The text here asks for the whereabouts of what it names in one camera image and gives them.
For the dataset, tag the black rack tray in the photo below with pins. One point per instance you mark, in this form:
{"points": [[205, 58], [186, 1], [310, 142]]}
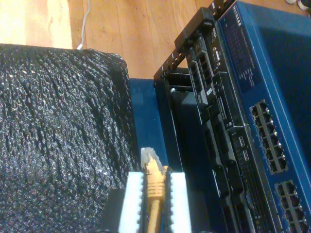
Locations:
{"points": [[170, 126]]}

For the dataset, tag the black bubble mat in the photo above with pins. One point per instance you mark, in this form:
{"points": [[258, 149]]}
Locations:
{"points": [[60, 133]]}

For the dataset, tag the black rack server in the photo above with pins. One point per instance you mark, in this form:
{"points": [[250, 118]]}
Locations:
{"points": [[218, 97]]}

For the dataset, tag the person's white shoe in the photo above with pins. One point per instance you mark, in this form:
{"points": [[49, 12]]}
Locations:
{"points": [[290, 1]]}

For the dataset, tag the person's dark shoe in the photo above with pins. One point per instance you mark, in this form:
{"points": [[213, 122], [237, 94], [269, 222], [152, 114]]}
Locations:
{"points": [[305, 4]]}

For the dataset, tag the blue base plate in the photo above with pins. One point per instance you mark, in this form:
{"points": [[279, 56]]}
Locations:
{"points": [[145, 116]]}

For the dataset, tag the black perforated rack post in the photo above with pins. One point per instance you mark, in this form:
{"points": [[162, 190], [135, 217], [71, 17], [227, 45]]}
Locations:
{"points": [[170, 65]]}

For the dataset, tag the blue network switch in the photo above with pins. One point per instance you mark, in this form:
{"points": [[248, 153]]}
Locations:
{"points": [[279, 72]]}

